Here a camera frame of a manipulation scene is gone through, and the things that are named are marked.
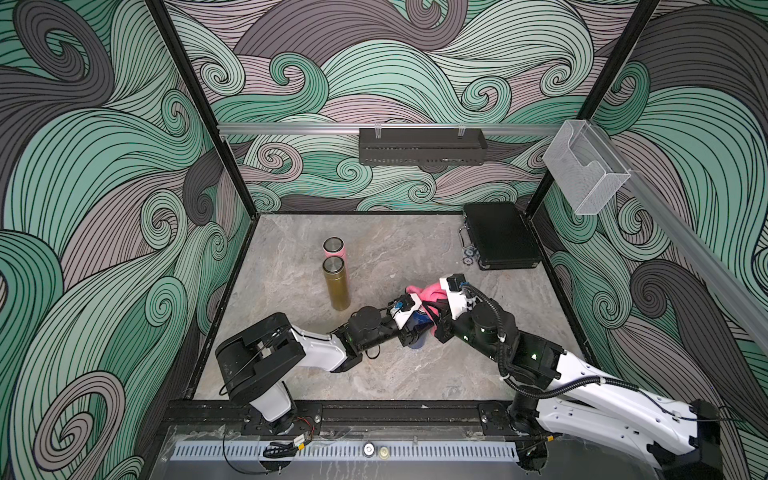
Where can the clear plastic wall holder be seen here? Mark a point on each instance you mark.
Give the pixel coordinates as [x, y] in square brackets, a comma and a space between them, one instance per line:
[586, 166]

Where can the black wall shelf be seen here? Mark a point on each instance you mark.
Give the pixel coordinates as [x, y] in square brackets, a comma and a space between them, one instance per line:
[421, 147]

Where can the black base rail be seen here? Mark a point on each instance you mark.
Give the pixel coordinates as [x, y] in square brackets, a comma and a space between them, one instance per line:
[490, 417]

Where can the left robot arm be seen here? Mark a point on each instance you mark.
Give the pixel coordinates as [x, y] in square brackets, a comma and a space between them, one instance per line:
[254, 362]

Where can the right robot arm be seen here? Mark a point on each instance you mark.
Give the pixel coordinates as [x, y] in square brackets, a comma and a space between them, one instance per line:
[557, 393]

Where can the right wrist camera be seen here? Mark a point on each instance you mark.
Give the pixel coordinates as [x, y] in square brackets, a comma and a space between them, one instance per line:
[457, 300]

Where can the metal rings on case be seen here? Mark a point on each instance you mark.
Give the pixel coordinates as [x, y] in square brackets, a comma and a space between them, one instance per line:
[467, 249]

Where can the black case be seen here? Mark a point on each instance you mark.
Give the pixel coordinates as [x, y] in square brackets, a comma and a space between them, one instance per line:
[500, 237]

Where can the pink microfiber cloth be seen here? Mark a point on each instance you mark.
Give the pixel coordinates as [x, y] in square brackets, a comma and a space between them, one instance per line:
[433, 299]

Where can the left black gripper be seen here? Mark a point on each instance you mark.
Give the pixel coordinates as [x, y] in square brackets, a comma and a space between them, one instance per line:
[412, 334]

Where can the pink thermos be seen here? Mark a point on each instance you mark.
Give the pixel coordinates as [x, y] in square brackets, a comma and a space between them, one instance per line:
[334, 247]

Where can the white slotted cable duct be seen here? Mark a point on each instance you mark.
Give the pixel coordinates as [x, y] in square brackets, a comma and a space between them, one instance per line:
[446, 451]

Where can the gold thermos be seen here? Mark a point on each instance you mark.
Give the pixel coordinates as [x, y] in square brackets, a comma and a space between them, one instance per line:
[334, 270]

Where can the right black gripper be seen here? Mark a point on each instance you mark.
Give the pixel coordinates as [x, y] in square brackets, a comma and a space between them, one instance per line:
[444, 322]

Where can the blue thermos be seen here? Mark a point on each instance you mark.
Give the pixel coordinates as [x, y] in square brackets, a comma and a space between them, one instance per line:
[419, 324]

